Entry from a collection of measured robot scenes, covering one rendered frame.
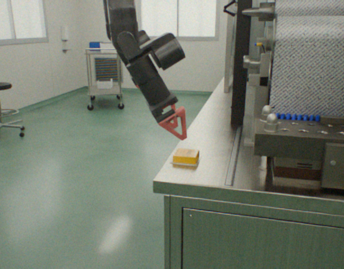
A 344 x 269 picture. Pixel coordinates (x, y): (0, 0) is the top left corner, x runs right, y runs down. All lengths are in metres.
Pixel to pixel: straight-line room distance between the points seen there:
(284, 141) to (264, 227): 0.22
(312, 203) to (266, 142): 0.18
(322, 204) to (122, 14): 0.63
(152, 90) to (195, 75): 6.01
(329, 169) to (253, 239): 0.26
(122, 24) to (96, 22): 6.58
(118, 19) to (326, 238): 0.70
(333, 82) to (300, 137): 0.24
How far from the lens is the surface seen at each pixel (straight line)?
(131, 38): 0.74
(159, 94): 0.77
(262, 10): 1.33
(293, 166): 0.94
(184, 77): 6.82
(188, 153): 1.03
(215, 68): 6.70
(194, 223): 0.95
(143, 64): 0.76
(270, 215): 0.92
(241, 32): 1.39
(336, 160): 0.91
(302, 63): 1.06
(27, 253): 2.32
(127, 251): 2.18
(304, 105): 1.08
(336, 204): 0.91
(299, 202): 0.90
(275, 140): 0.90
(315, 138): 0.91
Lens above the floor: 1.29
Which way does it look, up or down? 18 degrees down
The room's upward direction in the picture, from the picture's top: straight up
